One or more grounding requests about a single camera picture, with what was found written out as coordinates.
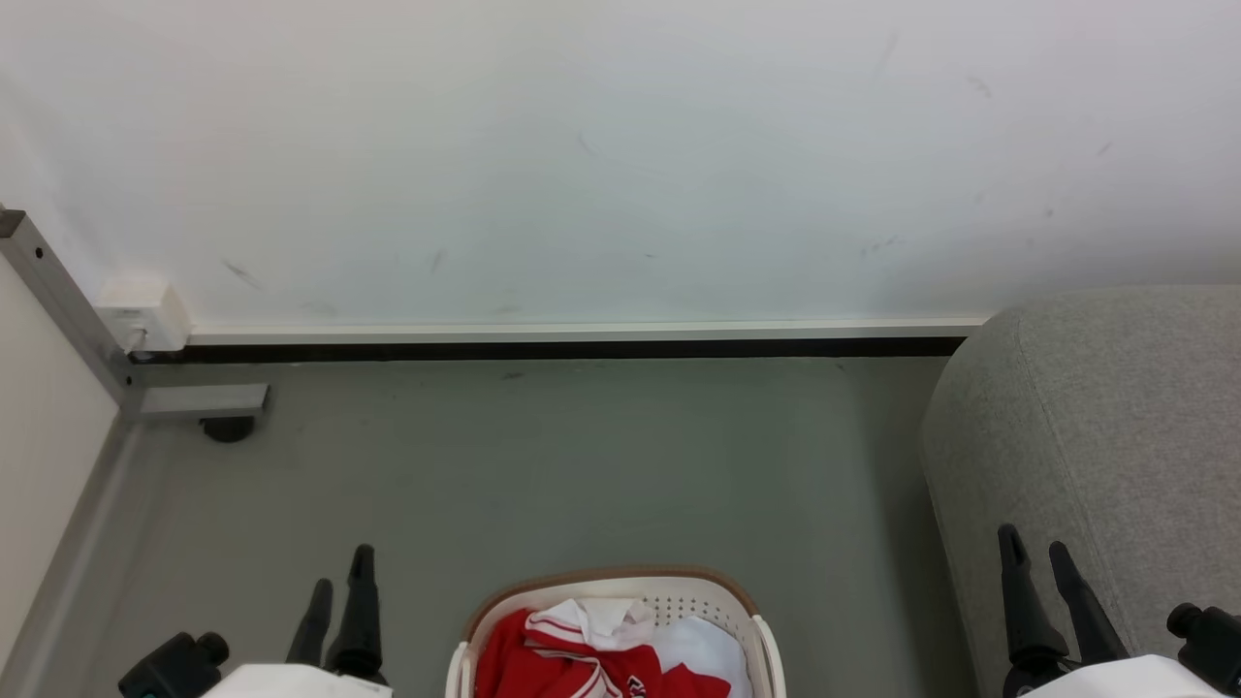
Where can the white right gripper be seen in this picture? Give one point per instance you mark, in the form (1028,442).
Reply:
(1125,682)

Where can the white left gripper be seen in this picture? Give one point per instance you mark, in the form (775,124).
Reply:
(291,683)

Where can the red white striped jersey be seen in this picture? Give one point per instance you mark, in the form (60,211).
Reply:
(543,664)

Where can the white garment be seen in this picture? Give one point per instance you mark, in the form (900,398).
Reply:
(708,651)

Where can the grey fabric ottoman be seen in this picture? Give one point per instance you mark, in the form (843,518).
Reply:
(1115,417)

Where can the beige partition panel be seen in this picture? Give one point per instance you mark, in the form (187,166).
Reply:
(44,436)

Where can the white laundry basket brown rim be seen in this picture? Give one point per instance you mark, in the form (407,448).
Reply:
(698,593)

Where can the white black baseboard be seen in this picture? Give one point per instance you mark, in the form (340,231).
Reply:
(582,339)

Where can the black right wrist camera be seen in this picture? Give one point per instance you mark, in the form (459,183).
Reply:
(1212,645)

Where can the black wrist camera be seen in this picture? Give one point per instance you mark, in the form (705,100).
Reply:
(173,669)
(1212,645)

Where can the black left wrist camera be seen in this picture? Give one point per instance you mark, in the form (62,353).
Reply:
(173,669)

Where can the black round frame foot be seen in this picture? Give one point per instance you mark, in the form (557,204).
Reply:
(229,428)

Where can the white wall socket box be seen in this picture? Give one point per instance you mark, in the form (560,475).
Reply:
(145,312)

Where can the grey aluminium frame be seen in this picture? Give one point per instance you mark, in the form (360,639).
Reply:
(68,301)

